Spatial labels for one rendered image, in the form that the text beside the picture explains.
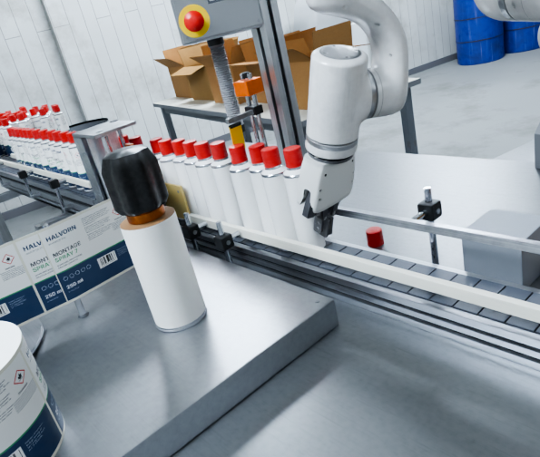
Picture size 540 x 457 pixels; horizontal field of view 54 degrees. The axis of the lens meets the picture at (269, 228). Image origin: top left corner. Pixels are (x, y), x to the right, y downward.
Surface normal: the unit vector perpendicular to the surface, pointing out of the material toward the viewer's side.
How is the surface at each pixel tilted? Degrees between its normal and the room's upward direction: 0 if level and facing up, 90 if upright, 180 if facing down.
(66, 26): 90
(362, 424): 0
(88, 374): 0
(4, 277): 90
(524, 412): 0
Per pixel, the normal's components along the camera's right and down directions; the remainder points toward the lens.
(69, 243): 0.70, 0.13
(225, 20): 0.11, 0.37
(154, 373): -0.22, -0.89
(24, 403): 0.95, -0.11
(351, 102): 0.40, 0.58
